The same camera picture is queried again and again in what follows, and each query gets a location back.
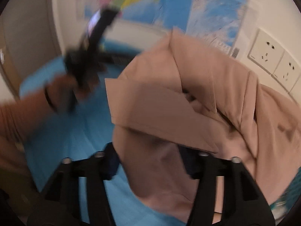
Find white wall socket panel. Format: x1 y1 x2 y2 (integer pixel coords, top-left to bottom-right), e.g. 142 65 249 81
248 29 300 94

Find person's left hand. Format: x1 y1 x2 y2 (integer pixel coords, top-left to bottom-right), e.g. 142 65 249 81
44 72 100 113

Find pink large shirt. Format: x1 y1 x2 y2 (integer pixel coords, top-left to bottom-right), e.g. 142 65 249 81
105 30 300 222

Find left forearm in orange sleeve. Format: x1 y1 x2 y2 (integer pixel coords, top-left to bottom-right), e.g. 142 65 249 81
1 90 54 176

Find colourful wall map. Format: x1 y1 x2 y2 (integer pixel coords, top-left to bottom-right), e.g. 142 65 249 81
76 0 247 54

